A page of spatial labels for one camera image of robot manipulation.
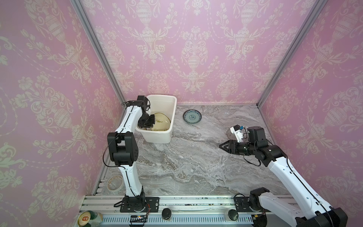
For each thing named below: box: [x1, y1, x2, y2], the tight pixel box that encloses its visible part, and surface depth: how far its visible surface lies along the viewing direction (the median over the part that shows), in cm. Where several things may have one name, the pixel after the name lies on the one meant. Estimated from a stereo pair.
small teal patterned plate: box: [182, 109, 202, 124], surface depth 115 cm
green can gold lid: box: [77, 209, 104, 227], surface depth 64 cm
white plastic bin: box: [135, 94, 178, 144], surface depth 99 cm
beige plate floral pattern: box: [150, 112, 172, 131], surface depth 100 cm
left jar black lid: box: [161, 208, 172, 220], surface depth 65 cm
